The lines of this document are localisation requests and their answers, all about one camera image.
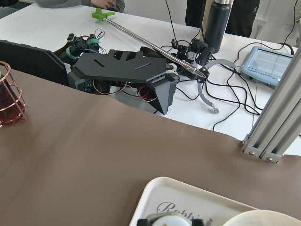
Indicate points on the tea bottle white cap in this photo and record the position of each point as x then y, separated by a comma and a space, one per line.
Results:
168, 219

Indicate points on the white rectangular tray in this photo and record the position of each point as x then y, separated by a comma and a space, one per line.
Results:
165, 194

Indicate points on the black device on table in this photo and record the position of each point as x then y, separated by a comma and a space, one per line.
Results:
154, 78

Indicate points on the metal grabber stick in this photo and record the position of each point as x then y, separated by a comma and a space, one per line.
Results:
201, 72

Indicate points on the dark water bottle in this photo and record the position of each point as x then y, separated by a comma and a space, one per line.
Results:
217, 22

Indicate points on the teach pendant tablet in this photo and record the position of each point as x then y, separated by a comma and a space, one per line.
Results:
265, 65

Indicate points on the white plate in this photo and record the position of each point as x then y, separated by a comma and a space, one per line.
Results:
262, 218

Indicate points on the aluminium frame post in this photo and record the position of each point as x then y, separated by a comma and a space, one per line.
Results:
280, 122

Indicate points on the copper wire bottle rack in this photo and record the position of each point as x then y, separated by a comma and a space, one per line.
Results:
12, 103

